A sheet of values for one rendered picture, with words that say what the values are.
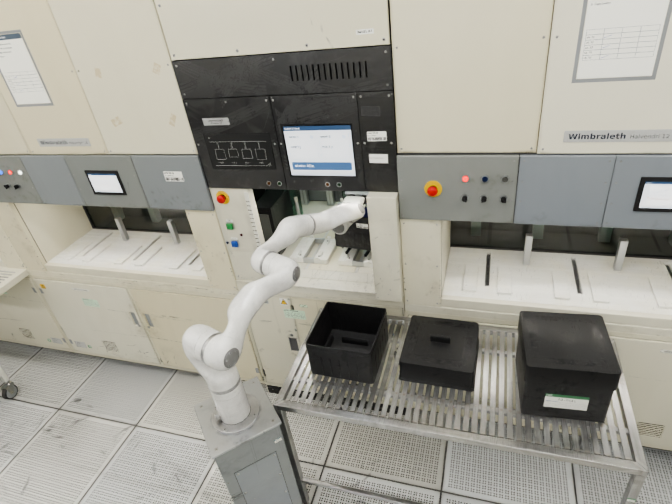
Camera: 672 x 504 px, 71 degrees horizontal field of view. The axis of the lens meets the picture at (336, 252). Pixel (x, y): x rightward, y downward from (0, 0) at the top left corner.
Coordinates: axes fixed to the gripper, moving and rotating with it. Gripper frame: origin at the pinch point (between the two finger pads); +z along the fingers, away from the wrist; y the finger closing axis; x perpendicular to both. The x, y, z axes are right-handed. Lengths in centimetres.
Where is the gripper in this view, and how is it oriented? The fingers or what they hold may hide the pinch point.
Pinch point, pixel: (359, 194)
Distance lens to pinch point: 234.1
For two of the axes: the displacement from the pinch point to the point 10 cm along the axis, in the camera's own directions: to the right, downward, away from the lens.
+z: 3.4, -5.5, 7.6
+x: -1.1, -8.3, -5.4
